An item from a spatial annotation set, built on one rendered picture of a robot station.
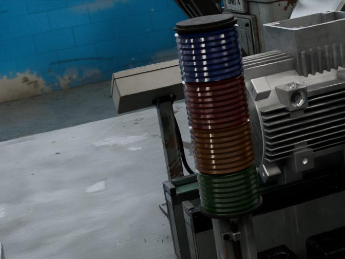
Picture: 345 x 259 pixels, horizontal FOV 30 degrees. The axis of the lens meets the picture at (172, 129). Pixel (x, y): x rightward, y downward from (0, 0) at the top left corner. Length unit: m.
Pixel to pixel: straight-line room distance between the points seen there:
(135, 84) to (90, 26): 5.45
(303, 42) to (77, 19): 5.67
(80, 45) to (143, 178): 5.19
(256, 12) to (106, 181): 0.51
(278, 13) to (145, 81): 0.43
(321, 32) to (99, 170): 0.75
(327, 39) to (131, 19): 5.72
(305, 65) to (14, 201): 0.77
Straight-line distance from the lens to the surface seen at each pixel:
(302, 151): 0.91
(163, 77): 1.14
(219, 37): 0.58
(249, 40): 1.54
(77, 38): 6.56
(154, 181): 1.40
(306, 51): 0.94
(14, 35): 6.52
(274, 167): 0.93
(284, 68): 0.94
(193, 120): 0.61
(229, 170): 0.61
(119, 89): 1.12
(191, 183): 1.03
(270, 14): 1.45
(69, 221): 1.29
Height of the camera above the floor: 1.30
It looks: 16 degrees down
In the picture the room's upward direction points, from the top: 9 degrees counter-clockwise
